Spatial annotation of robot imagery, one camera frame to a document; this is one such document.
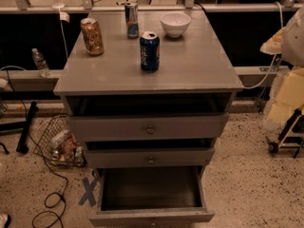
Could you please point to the blue pepsi can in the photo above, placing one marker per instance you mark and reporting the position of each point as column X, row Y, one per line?
column 150, row 51

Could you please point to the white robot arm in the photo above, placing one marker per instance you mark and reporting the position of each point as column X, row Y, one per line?
column 287, row 91

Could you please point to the grey drawer cabinet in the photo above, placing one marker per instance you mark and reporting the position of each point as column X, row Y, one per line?
column 150, row 101

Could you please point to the grey middle drawer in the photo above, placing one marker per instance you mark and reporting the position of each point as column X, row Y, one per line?
column 155, row 153

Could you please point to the grey top drawer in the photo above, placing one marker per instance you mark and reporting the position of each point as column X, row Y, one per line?
column 119, row 128

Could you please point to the grey open bottom drawer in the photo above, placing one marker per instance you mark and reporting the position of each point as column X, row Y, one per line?
column 153, row 196

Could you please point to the gold brown soda can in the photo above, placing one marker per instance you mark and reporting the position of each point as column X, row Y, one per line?
column 92, row 36

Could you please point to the slim silver blue can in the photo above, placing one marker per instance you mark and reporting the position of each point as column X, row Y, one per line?
column 131, row 19

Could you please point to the white ceramic bowl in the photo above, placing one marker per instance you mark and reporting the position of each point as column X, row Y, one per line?
column 175, row 24

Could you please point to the clear plastic water bottle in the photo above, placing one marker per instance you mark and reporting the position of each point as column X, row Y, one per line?
column 41, row 63

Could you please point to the black bar stand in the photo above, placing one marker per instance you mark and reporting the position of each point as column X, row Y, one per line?
column 22, row 145

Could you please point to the black wheeled cart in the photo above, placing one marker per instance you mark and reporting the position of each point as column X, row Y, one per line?
column 285, row 140

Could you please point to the wire basket with items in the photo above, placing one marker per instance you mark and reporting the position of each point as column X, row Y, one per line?
column 57, row 145

